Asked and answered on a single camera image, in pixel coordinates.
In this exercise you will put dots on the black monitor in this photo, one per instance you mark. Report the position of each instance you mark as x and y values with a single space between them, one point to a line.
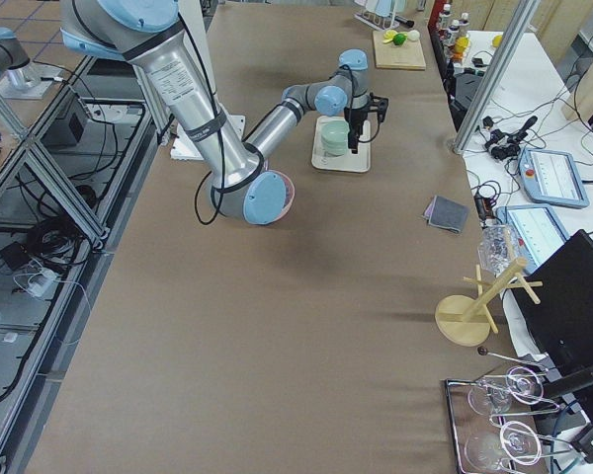
561 324

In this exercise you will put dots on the wooden cutting board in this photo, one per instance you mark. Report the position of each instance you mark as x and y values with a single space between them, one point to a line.
408 56

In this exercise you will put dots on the grey folded cloth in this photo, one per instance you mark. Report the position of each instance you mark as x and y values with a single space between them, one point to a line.
446 214

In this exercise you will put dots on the teach pendant tablet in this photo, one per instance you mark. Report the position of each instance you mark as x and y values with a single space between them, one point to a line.
538 228
552 177

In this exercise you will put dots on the pink bowl with ice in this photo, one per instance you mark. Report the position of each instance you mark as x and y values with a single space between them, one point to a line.
290 194

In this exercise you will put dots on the green bowl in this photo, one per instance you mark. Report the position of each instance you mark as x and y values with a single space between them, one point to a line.
332 148
335 153
335 133

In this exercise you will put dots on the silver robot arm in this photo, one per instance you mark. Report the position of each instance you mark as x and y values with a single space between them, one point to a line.
152 36
12 54

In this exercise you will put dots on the lemon slice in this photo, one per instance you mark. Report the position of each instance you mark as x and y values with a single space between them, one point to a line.
388 36

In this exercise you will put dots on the green lime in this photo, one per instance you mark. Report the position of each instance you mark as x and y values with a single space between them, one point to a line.
399 39

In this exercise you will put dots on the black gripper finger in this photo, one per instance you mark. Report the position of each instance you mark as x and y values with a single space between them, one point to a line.
354 136

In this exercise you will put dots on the beige rabbit tray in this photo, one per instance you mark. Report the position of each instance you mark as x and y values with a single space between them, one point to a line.
359 162

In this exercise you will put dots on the wooden cup tree stand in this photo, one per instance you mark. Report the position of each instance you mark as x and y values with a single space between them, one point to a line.
467 321

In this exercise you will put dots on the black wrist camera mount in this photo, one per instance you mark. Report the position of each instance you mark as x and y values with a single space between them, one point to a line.
378 105

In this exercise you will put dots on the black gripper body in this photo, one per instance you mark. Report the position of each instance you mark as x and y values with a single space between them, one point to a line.
358 118

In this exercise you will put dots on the green bowl on tray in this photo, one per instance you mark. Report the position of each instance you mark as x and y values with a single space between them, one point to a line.
335 153

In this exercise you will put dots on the aluminium frame post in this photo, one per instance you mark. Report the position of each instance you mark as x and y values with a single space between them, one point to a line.
518 24

